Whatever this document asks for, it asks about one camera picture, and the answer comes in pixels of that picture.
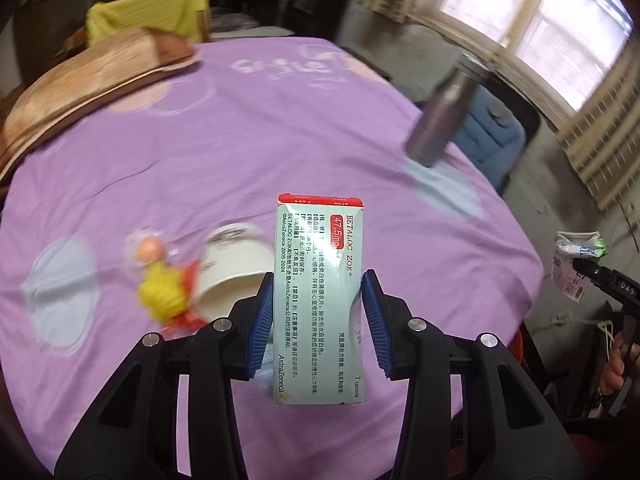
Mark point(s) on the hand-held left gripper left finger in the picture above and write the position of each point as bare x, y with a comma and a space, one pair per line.
257, 320

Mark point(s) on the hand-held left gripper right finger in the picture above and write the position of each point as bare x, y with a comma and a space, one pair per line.
375, 320

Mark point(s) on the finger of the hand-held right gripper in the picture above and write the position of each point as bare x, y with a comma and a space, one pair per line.
610, 280

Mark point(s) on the white carton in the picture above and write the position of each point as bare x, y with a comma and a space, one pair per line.
567, 270

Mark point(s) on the white paper cup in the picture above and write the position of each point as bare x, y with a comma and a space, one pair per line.
230, 270

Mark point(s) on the pale green medicine box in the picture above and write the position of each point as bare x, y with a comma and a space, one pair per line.
320, 260

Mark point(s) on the yellow snack wrapper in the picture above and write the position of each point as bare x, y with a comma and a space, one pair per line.
160, 292

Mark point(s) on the person's right hand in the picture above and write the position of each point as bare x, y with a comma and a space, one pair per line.
612, 370

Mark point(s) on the clear jelly cup orange filling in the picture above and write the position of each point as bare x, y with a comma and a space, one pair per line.
147, 250

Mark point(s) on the striped beige curtain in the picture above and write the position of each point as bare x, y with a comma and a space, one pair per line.
605, 145

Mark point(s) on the purple printed bed sheet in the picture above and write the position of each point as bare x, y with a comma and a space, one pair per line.
250, 135

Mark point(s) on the blue padded chair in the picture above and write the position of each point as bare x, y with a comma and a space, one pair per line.
490, 135

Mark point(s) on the silver metal bottle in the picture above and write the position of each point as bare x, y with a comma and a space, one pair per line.
440, 115

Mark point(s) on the window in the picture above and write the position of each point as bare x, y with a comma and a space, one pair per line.
550, 20

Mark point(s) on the brown satin pillow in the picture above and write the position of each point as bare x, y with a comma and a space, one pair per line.
85, 80

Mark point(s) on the yellow cloth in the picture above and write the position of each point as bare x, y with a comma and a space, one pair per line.
150, 5

